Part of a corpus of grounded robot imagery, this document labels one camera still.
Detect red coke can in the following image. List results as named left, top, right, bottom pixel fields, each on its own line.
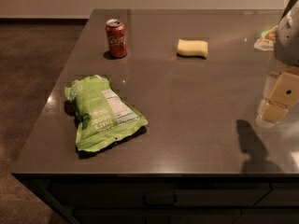
left=106, top=19, right=127, bottom=58

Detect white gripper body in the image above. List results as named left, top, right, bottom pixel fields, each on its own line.
left=263, top=66, right=299, bottom=108

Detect dark counter drawers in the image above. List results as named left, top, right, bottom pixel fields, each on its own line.
left=14, top=173, right=299, bottom=224

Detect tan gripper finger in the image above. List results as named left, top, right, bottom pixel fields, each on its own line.
left=257, top=100, right=289, bottom=123

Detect yellow sponge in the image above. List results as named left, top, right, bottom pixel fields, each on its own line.
left=177, top=39, right=208, bottom=58

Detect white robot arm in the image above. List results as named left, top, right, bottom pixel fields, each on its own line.
left=254, top=0, right=299, bottom=127

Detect green chip bag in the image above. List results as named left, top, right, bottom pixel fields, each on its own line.
left=64, top=75, right=148, bottom=153

